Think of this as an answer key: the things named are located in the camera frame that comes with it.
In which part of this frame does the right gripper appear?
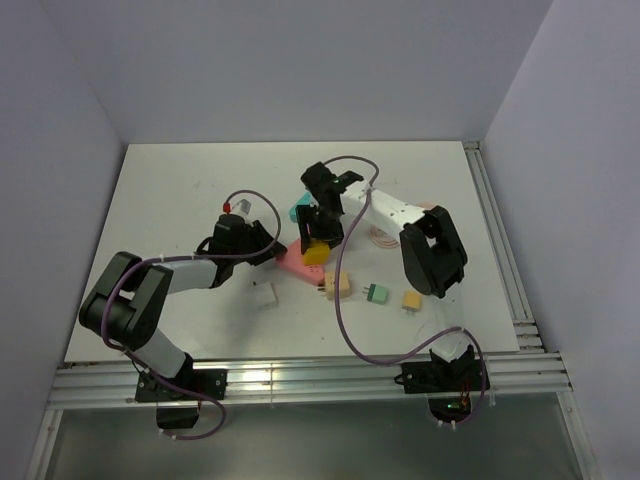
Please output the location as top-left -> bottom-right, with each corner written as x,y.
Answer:
296,205 -> 345,255

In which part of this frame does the white plug adapter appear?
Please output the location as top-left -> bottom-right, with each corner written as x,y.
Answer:
250,282 -> 278,309

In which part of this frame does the yellow cube power socket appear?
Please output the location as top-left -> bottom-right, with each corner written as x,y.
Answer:
301,240 -> 331,266

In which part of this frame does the pink triangular power strip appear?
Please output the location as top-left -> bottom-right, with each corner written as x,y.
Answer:
276,239 -> 325,287

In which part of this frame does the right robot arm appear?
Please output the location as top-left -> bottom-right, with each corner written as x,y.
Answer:
297,155 -> 481,365

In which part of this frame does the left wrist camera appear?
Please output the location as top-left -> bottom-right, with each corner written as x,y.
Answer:
223,198 -> 252,221

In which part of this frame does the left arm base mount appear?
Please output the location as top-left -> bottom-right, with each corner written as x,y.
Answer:
134,368 -> 228,440

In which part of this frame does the aluminium rail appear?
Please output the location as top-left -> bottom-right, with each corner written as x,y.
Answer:
463,142 -> 546,353
46,352 -> 572,410

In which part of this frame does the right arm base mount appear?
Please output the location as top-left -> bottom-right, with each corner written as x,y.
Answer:
394,349 -> 490,428

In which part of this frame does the orange plug adapter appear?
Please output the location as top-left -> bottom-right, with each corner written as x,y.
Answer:
401,290 -> 423,314

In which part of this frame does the teal triangular power strip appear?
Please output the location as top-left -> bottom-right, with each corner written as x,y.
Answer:
288,191 -> 314,224

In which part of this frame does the beige plug adapter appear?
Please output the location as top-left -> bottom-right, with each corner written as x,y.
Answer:
317,272 -> 352,300

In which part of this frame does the green plug adapter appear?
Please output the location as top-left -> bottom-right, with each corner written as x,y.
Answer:
363,283 -> 389,305

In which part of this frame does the aluminium front rail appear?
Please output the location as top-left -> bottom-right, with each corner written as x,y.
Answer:
46,352 -> 572,410

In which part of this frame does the pink round power strip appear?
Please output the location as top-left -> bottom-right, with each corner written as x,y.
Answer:
369,202 -> 435,249

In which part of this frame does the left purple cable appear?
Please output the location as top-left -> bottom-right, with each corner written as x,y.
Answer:
99,189 -> 282,441

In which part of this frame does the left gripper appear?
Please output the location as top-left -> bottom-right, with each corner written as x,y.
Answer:
231,221 -> 287,267

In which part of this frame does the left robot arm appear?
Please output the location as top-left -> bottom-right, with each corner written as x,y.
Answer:
78,213 -> 287,399

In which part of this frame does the aluminium right rail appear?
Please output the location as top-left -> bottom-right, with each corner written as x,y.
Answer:
463,142 -> 546,353

